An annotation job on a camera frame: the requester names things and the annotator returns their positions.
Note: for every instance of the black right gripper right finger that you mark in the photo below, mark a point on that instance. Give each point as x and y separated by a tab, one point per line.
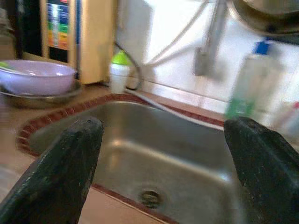
268	172

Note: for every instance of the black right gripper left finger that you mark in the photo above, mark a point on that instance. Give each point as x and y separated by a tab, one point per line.
53	177

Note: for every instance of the steel plate under purple bowl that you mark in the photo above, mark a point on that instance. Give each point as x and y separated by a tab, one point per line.
46	101

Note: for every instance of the dish soap bottle blue cap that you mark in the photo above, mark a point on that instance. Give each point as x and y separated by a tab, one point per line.
254	81

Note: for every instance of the large purple plastic bowl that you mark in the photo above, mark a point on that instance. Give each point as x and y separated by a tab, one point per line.
42	79

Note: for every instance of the stainless steel sink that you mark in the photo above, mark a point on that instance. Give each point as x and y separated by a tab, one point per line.
163	151

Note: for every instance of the small white bottle green cap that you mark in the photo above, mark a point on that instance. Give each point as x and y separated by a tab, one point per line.
119	77

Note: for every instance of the metal faucet pipe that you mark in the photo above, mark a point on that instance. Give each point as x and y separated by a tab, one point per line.
215	35

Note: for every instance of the beige water ionizer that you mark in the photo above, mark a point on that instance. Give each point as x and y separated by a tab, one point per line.
98	35

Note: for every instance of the dark metal pan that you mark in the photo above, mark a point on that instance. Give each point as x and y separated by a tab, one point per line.
257	21

